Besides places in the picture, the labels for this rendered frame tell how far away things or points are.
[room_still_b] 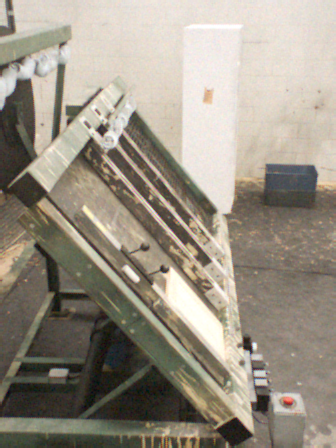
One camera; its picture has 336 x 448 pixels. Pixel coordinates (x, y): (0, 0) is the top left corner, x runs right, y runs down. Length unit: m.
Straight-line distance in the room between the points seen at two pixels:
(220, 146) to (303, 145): 1.74
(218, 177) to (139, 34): 2.36
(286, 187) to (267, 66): 1.67
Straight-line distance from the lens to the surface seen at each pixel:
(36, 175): 1.85
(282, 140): 7.66
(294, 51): 7.47
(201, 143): 6.29
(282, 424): 2.29
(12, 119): 2.83
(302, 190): 6.79
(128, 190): 2.62
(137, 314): 2.00
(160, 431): 2.35
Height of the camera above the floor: 2.40
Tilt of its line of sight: 23 degrees down
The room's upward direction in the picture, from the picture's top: straight up
